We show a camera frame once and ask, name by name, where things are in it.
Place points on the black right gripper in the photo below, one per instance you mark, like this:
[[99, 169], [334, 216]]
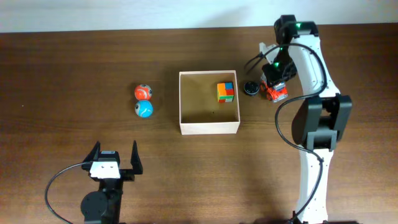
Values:
[[270, 72]]

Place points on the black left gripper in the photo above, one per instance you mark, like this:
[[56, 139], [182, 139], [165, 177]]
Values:
[[129, 174]]

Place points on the red grey toy fire truck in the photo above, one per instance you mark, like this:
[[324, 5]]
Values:
[[275, 93]]

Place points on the small black round container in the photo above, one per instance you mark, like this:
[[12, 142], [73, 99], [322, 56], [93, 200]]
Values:
[[251, 88]]

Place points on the blue grey toy ball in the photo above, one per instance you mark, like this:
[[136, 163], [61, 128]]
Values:
[[144, 108]]

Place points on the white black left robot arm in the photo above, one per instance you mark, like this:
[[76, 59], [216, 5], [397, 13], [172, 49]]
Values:
[[104, 205]]

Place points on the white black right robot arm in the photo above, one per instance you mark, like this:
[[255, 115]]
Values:
[[322, 117]]

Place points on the multicoloured puzzle cube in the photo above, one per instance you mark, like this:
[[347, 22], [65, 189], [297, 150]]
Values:
[[225, 92]]

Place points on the pink grey toy ball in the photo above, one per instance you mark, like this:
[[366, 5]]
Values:
[[143, 92]]

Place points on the pink cardboard box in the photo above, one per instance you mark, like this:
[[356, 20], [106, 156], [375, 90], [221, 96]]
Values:
[[200, 112]]

